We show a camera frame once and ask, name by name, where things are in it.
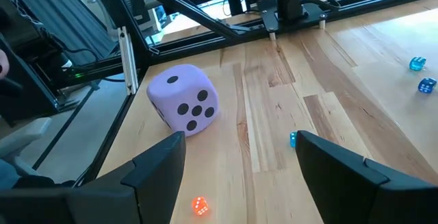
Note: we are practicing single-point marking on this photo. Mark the person's leg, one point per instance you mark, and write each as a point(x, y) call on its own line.
point(7, 176)

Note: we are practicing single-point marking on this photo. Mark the small orange translucent die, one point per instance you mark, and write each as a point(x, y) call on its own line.
point(200, 205)

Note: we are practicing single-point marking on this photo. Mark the small teal translucent die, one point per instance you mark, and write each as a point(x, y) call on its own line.
point(417, 63)
point(293, 139)

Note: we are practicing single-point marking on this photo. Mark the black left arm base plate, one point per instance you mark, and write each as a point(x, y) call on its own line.
point(308, 15)

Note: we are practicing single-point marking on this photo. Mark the small blue translucent die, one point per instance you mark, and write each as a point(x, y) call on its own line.
point(427, 85)

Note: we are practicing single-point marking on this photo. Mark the white chair armrest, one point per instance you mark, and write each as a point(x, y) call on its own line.
point(24, 135)

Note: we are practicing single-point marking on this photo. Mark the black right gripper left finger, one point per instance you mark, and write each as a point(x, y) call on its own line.
point(150, 183)

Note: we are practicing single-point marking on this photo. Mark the dark blue ribbed panel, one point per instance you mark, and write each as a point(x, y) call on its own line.
point(61, 11)

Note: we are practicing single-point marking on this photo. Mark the large purple foam die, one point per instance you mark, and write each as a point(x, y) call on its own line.
point(183, 100)

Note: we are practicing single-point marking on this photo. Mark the black aluminium table frame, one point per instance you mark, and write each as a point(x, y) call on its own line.
point(191, 10)

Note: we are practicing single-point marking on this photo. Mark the silver aluminium extrusion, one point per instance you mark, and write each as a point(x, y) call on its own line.
point(128, 63)

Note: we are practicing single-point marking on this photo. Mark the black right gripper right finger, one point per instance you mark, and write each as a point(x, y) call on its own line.
point(345, 189)

